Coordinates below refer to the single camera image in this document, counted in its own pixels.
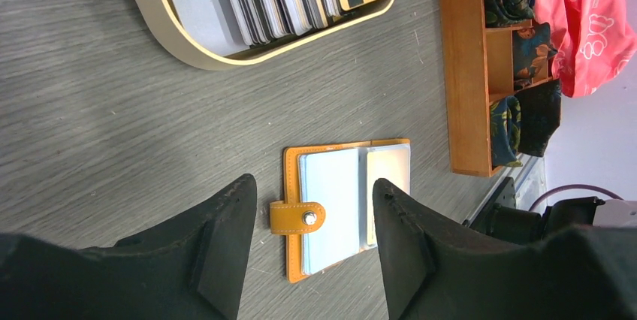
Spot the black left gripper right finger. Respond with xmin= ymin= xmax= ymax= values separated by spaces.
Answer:
xmin=373 ymin=179 xmax=636 ymax=319

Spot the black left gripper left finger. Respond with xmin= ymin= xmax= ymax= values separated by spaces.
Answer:
xmin=1 ymin=174 xmax=257 ymax=319

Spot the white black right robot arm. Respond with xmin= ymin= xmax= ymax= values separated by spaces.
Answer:
xmin=462 ymin=177 xmax=636 ymax=245

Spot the beige oval card tray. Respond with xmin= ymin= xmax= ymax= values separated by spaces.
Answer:
xmin=135 ymin=0 xmax=394 ymax=71

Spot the dark rolled tie front right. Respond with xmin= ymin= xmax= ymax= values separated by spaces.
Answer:
xmin=515 ymin=80 xmax=562 ymax=157

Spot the wooden compartment organizer box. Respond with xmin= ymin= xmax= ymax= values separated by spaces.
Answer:
xmin=439 ymin=0 xmax=558 ymax=177

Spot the dark rolled tie middle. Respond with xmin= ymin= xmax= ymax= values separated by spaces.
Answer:
xmin=512 ymin=23 xmax=557 ymax=91

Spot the pink white garment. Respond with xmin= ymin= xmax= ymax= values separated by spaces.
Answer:
xmin=534 ymin=0 xmax=636 ymax=98

